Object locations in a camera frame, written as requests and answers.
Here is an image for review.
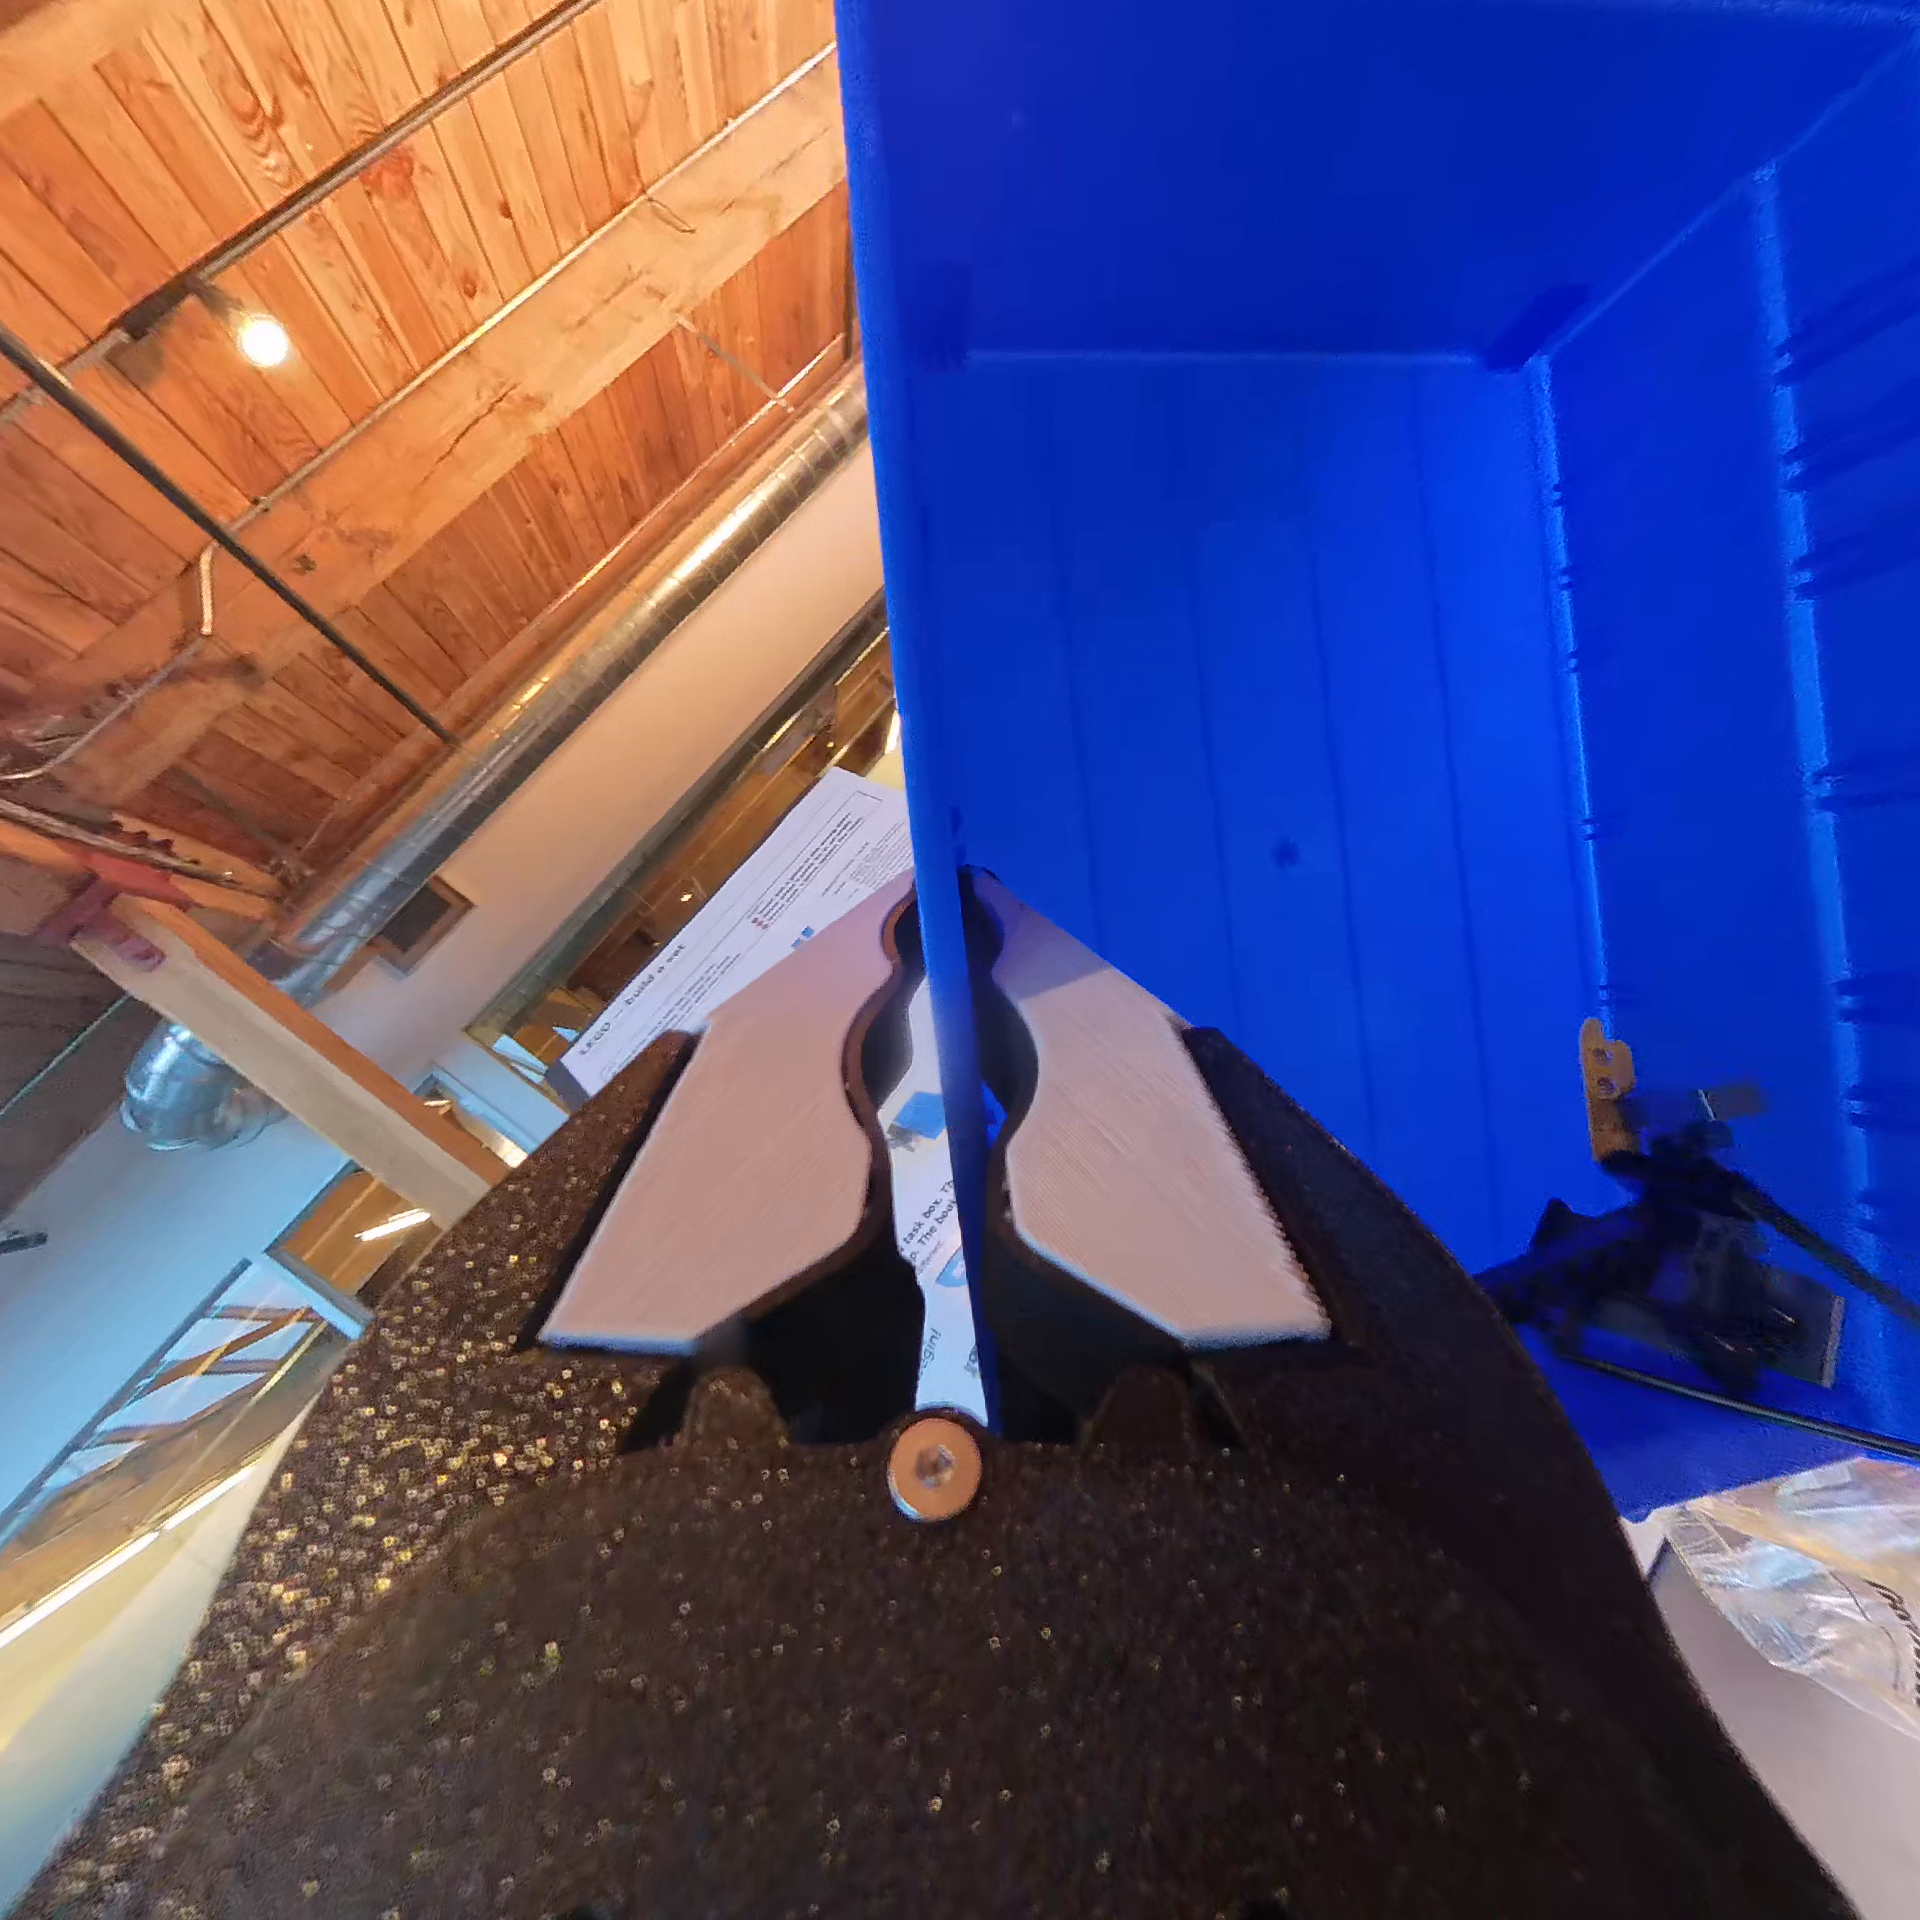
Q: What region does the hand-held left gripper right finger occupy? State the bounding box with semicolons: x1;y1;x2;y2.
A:
967;881;1332;1389

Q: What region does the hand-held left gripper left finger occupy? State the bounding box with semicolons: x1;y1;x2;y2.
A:
539;881;926;1389

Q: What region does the blue storage bin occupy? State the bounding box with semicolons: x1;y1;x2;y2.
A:
835;0;1920;1518

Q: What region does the clear plastic bag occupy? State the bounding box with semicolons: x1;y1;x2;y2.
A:
1662;1462;1920;1737

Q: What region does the ceiling spot lamp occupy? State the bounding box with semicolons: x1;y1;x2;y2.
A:
212;284;302;374

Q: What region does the black tripod mount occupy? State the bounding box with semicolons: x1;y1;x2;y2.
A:
1480;1024;1920;1397

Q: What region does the black ceiling rail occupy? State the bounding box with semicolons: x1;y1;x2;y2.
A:
0;317;468;752

